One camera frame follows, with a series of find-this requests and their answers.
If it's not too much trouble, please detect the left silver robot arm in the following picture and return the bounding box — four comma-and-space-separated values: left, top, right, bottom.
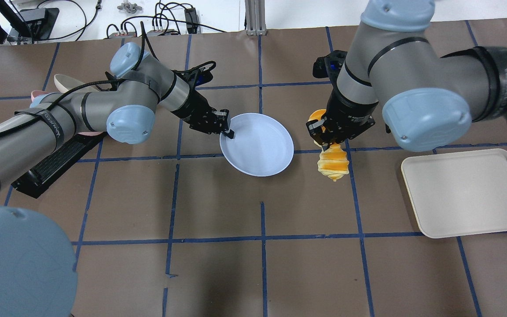
0, 42, 234, 317

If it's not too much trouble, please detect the black cable bundle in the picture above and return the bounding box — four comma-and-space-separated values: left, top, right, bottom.
106, 2, 241, 38

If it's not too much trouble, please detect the black power adapter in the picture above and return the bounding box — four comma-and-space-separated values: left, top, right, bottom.
184, 7, 199, 34

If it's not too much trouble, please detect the black dish rack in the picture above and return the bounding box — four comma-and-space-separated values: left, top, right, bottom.
11, 132, 107, 199

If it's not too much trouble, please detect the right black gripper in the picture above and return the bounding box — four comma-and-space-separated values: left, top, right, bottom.
306, 90, 376, 152

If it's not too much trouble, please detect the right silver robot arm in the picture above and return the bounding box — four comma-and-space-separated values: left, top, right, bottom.
306, 0, 507, 152

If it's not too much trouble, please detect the pink plate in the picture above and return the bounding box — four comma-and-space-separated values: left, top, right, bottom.
30, 90, 103, 136

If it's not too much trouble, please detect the white rectangular tray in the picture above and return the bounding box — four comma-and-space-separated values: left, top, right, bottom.
400, 148, 507, 239

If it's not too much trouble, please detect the orange striped bread roll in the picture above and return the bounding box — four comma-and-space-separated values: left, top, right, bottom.
308, 109, 350, 182

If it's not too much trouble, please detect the aluminium frame post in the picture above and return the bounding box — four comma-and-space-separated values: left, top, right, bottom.
245, 0, 267, 36

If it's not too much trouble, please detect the cream white plate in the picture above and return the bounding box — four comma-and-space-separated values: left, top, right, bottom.
54, 74, 100, 93

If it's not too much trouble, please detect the blue plate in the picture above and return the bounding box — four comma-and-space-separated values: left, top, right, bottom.
219, 113, 294, 177

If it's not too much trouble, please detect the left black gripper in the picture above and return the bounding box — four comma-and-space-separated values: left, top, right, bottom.
176, 90, 235, 139

